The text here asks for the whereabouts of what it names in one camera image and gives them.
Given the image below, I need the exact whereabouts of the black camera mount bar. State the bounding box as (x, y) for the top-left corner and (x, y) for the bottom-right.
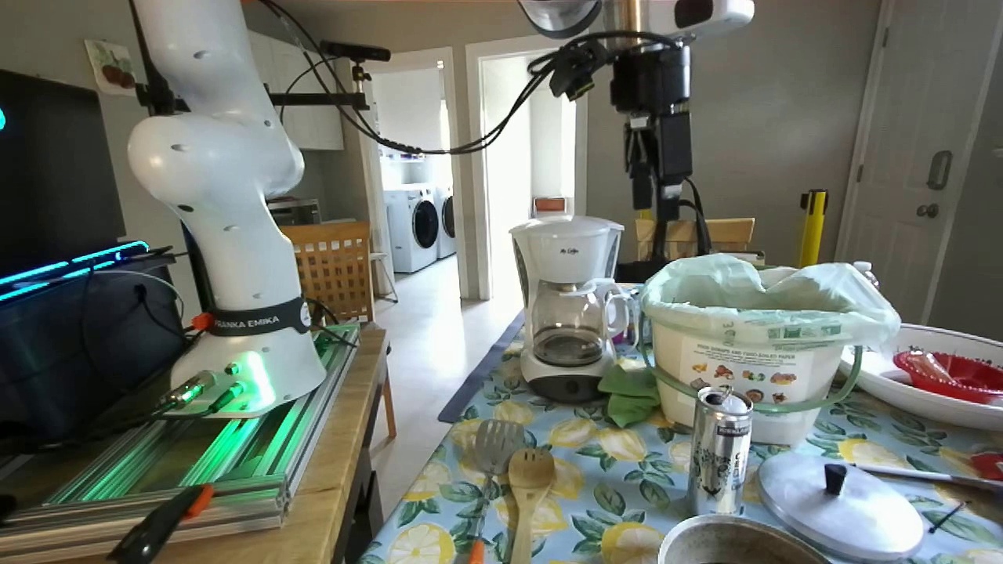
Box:
(133, 39), (395, 116)

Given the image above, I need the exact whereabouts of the silver metal shaker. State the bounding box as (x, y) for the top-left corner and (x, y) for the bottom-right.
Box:
(687, 385), (754, 520)

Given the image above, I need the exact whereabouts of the white door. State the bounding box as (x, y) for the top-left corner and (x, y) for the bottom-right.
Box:
(832, 0), (1003, 329)

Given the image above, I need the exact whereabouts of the door lock plate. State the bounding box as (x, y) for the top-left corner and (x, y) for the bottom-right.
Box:
(925, 151), (957, 195)

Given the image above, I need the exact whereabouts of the black monitor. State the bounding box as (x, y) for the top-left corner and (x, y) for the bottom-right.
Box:
(0, 66), (131, 275)

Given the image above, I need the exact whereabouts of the black orange screwdriver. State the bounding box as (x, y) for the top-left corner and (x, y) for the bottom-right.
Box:
(106, 483), (218, 564)

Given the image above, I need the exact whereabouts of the steel saucepan black handle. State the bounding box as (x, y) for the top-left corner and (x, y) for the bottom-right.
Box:
(654, 513), (832, 564)

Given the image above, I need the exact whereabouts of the green plastic bin liner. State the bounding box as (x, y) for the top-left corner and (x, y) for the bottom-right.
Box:
(637, 250), (902, 355)

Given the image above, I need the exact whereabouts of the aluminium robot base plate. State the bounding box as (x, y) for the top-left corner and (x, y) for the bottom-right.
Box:
(0, 323), (362, 539)

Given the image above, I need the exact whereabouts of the wooden slotted spoon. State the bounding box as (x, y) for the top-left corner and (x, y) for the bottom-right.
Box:
(503, 449), (562, 564)

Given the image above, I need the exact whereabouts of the white lid black knob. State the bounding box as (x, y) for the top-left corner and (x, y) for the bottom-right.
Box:
(754, 449), (926, 564)

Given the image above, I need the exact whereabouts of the yellow post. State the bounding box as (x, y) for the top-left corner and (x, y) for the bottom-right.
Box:
(795, 185), (832, 270)

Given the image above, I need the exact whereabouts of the white bucket bin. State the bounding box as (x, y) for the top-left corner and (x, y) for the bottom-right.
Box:
(639, 302), (867, 450)

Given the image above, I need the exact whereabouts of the table knife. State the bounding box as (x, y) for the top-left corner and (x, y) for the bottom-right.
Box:
(830, 458), (1003, 495)

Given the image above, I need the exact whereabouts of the white plate red print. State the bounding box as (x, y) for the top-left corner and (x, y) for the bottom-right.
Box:
(853, 319), (1003, 436)

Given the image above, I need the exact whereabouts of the white washing machine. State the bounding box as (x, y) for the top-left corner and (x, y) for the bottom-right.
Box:
(433, 185), (459, 265)
(383, 185), (446, 275)

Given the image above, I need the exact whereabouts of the wooden work table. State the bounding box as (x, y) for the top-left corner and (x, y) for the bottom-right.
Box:
(0, 323), (390, 564)

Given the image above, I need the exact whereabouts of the dark case blue lit edge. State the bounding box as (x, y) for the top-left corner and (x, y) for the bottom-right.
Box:
(0, 237), (204, 454)

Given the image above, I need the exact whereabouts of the wall picture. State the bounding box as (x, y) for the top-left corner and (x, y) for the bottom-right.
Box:
(82, 39), (144, 101)

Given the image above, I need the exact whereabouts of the metal fork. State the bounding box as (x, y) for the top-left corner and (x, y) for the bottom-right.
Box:
(459, 417), (533, 564)

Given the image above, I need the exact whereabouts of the white coffee maker glass carafe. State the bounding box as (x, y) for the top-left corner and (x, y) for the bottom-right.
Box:
(506, 213), (641, 408)

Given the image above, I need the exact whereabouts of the lemon print tablecloth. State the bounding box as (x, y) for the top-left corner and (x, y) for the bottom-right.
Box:
(356, 309), (1003, 564)

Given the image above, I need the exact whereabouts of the black cable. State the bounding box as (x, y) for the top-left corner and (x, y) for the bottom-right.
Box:
(261, 0), (714, 260)

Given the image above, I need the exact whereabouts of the light wooden chair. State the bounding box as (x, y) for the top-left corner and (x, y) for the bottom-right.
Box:
(623, 213), (760, 267)

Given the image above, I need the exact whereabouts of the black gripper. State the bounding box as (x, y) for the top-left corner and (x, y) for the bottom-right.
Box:
(623, 110), (696, 267)

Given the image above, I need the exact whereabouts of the wooden lattice crate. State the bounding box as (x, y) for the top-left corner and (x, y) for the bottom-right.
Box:
(278, 215), (380, 325)

